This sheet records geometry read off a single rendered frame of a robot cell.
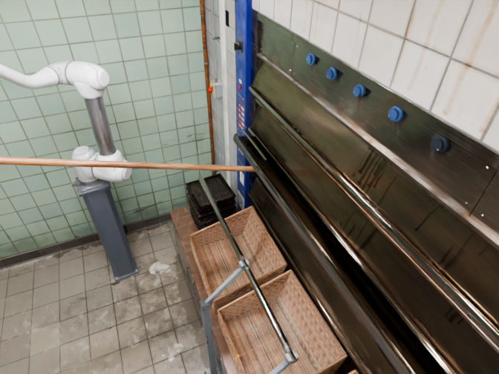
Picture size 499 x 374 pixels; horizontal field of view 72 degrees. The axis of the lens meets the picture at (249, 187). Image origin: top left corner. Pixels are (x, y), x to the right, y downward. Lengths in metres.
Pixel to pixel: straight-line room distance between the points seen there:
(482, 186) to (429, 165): 0.15
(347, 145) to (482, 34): 0.59
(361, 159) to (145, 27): 1.85
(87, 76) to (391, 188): 1.59
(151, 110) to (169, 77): 0.30
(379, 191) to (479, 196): 0.33
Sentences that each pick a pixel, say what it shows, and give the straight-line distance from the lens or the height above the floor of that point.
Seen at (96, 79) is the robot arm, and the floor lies 1.78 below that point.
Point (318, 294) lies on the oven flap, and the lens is 1.90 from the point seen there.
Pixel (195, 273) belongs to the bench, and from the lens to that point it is 2.41.
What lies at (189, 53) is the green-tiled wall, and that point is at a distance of 2.77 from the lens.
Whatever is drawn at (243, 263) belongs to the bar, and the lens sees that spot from 1.69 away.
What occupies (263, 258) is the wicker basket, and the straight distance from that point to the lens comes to 2.33.
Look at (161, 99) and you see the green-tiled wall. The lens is 2.85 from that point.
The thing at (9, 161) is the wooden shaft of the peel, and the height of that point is 1.72.
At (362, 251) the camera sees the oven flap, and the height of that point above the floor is 1.49.
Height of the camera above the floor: 2.53
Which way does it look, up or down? 40 degrees down
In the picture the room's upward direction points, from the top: 1 degrees clockwise
